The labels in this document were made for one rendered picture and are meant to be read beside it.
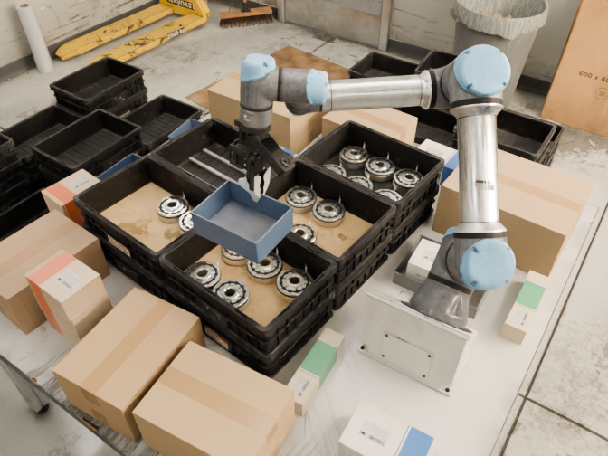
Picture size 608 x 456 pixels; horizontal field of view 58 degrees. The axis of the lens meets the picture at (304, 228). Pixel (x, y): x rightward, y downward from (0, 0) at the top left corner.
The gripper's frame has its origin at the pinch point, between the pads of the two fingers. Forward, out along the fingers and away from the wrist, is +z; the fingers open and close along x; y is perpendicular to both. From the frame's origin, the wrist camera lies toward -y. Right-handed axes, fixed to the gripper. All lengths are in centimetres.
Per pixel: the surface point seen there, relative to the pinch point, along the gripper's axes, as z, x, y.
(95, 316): 37, 32, 30
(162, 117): 61, -98, 146
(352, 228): 24.3, -34.8, -10.0
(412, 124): 14, -95, 1
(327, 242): 25.7, -25.3, -6.9
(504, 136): 40, -170, -18
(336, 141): 14, -63, 16
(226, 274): 29.5, 2.4, 9.2
